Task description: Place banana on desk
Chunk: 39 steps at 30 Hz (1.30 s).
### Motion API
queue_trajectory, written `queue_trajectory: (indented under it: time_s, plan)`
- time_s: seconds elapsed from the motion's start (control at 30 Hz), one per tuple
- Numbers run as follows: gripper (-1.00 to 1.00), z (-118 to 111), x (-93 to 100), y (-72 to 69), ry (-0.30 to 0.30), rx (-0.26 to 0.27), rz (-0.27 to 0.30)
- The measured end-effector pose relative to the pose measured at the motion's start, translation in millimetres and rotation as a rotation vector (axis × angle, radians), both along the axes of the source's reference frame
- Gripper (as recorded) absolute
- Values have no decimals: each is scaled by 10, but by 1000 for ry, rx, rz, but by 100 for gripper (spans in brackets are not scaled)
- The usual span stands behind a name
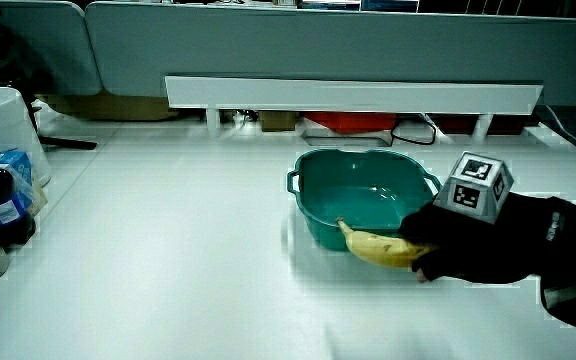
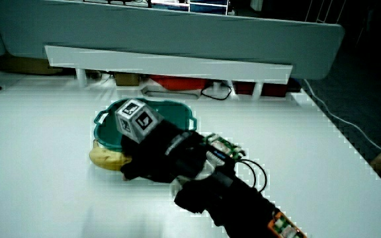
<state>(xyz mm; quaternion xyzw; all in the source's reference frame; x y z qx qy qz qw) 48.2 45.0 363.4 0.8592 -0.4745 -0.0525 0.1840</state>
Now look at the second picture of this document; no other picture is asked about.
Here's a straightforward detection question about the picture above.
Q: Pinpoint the white desk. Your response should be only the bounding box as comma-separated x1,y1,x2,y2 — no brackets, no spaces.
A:
0,71,381,238

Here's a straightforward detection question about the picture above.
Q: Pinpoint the small brown cardboard box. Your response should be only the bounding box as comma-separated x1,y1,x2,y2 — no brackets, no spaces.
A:
114,72,141,87

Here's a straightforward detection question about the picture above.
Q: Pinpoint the black looped glove cable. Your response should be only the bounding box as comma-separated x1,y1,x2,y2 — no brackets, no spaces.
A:
236,158,269,193

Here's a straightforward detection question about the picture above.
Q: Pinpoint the white flat device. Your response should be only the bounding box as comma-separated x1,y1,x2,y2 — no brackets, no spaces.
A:
140,85,202,100

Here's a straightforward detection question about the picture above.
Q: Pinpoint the dark red box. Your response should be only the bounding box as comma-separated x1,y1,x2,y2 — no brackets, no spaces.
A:
232,81,289,98

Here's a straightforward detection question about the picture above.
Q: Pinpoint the orange electronic module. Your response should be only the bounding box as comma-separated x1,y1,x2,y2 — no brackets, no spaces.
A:
267,211,308,238

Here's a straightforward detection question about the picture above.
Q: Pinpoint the white wire rack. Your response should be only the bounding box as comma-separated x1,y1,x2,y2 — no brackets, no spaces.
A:
304,0,347,24

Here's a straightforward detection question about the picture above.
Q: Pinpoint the teal plastic tray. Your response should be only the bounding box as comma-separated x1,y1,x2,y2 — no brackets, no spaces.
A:
93,97,198,152

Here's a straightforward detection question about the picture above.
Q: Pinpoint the yellow banana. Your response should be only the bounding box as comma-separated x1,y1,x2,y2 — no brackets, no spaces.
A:
89,140,134,172

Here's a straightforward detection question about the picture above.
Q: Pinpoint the white floor cable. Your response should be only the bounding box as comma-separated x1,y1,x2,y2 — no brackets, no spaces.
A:
304,79,381,153

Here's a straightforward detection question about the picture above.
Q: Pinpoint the person's right hand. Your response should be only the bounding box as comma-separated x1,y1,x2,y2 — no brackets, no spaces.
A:
114,98,211,184

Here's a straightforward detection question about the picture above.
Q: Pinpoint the blue and white box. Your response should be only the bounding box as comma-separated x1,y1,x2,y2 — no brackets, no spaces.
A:
150,0,230,16

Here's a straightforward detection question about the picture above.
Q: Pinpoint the large brown cardboard box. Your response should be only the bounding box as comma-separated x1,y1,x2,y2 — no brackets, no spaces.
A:
0,54,64,75

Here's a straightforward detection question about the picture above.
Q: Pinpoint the person's right forearm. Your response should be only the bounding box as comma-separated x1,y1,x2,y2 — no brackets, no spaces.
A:
172,132,309,238

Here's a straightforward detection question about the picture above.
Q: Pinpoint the white desk shelf riser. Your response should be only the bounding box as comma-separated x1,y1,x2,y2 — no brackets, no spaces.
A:
44,45,294,100

